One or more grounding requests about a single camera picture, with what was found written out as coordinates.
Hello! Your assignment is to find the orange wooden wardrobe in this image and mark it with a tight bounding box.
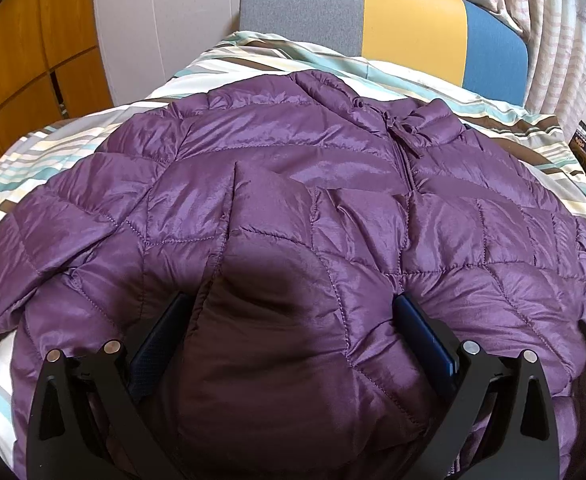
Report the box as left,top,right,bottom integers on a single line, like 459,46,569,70
0,0,115,181

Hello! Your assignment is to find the grey yellow blue headboard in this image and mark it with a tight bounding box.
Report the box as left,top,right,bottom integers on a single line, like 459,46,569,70
239,0,530,107

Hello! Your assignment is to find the striped bed blanket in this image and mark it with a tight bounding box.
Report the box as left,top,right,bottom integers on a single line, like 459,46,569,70
0,30,586,471

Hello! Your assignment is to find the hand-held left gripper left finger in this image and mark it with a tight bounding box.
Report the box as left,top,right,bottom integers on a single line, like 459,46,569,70
24,292,194,480

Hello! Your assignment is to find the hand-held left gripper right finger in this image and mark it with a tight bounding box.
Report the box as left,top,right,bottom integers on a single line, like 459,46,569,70
396,295,560,480

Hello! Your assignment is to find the purple quilted puffer jacket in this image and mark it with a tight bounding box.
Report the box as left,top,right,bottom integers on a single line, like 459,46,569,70
0,70,586,480

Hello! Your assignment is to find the pale patterned curtain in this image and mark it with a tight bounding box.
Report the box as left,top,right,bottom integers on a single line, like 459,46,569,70
370,0,586,133

